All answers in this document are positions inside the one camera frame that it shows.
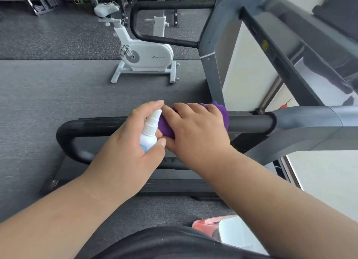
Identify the person's left hand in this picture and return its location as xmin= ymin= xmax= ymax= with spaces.
xmin=81 ymin=100 xmax=167 ymax=206

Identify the person's right hand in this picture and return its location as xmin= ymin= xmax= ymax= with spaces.
xmin=161 ymin=102 xmax=236 ymax=175

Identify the purple microfibre cloth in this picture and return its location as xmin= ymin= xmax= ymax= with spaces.
xmin=157 ymin=100 xmax=230 ymax=140

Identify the white spray bottle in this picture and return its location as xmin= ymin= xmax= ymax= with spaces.
xmin=139 ymin=109 xmax=163 ymax=153

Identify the black treadmill handrail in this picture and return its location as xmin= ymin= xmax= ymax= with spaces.
xmin=55 ymin=110 xmax=278 ymax=170
xmin=130 ymin=0 xmax=216 ymax=49

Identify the person's right forearm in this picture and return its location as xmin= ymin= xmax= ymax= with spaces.
xmin=195 ymin=152 xmax=358 ymax=259

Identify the person's left forearm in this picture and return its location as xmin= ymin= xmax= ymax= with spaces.
xmin=0 ymin=175 xmax=126 ymax=259

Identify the grey treadmill base with uprights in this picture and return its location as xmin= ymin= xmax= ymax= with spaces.
xmin=42 ymin=53 xmax=291 ymax=202

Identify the black shirt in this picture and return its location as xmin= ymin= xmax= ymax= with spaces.
xmin=75 ymin=225 xmax=280 ymax=259

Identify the white exercise bike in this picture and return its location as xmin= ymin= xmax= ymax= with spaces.
xmin=94 ymin=0 xmax=180 ymax=84

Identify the white plastic tub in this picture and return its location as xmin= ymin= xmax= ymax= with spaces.
xmin=218 ymin=215 xmax=269 ymax=255

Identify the grey gym machine frame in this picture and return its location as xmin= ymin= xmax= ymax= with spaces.
xmin=0 ymin=0 xmax=61 ymax=16

